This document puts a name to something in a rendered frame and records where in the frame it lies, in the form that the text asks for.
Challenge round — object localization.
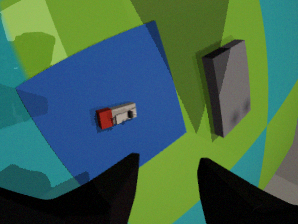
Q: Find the blue flat square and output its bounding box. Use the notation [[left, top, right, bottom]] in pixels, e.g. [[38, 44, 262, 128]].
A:
[[16, 20, 186, 185]]

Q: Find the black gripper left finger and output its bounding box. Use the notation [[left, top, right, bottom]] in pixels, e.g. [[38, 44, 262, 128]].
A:
[[0, 153, 140, 224]]

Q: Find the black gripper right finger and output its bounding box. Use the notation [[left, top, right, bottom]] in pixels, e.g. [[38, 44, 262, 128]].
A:
[[197, 157, 298, 224]]

